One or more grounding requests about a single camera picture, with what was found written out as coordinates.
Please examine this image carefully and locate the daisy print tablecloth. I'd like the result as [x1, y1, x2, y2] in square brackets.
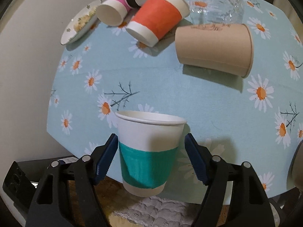
[47, 0, 303, 205]

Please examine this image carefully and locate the orange banded paper cup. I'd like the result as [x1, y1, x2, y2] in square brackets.
[125, 0, 190, 47]

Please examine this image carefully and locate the clear glass cup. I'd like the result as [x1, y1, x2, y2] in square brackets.
[189, 0, 244, 26]

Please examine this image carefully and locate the beige rounded object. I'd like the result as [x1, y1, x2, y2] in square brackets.
[287, 140, 303, 190]

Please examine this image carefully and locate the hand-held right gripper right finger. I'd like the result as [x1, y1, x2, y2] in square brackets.
[184, 133, 286, 227]

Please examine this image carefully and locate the grey textured mat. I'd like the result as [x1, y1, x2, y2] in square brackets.
[113, 197, 204, 227]

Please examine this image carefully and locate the teal banded paper cup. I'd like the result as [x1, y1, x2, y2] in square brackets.
[115, 110, 187, 197]

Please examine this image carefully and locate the floral ceramic plate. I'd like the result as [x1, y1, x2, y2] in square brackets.
[61, 0, 103, 45]

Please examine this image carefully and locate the plain brown paper cup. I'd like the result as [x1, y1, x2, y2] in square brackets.
[175, 24, 254, 78]

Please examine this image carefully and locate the black box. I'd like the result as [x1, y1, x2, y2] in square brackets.
[2, 155, 78, 201]

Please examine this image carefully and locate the pink banded paper cup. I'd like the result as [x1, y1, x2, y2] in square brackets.
[96, 0, 132, 26]

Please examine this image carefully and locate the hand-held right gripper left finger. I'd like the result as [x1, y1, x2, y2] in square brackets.
[25, 133, 118, 227]

